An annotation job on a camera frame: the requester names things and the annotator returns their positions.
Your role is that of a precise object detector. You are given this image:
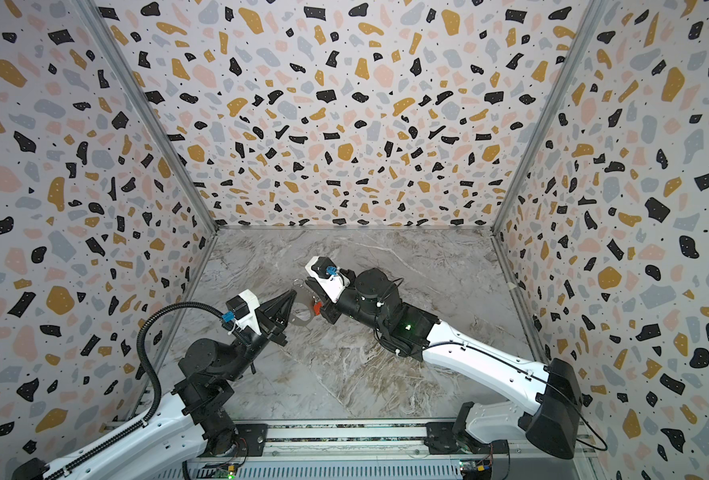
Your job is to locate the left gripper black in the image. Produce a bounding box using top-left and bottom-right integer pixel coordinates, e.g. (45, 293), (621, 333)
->
(221, 291), (292, 385)

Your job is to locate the metal keyring plate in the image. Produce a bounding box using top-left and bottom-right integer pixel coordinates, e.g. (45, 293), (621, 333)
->
(290, 278), (318, 326)

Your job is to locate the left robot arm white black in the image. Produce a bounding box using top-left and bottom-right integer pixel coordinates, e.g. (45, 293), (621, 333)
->
(12, 289), (296, 479)

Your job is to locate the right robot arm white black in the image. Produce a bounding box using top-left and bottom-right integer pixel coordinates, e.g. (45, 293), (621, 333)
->
(306, 257), (582, 460)

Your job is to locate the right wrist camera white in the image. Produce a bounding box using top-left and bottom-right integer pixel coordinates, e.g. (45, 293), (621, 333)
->
(304, 256), (350, 303)

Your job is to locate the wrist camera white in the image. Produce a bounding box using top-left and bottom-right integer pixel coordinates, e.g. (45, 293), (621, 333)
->
(304, 256), (350, 303)
(222, 289), (260, 335)

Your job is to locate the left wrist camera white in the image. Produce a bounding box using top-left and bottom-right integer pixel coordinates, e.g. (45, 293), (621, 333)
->
(222, 289), (260, 335)

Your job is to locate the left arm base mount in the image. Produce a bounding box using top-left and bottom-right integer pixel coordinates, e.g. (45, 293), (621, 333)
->
(190, 407), (268, 458)

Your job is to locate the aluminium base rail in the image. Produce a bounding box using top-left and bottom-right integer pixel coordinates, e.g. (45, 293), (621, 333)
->
(104, 416), (599, 466)

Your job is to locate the perforated cable tray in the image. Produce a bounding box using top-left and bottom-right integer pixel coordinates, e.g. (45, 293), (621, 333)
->
(190, 459), (463, 479)

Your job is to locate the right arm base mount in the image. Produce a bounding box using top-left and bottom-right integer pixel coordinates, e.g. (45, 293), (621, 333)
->
(424, 401), (509, 455)

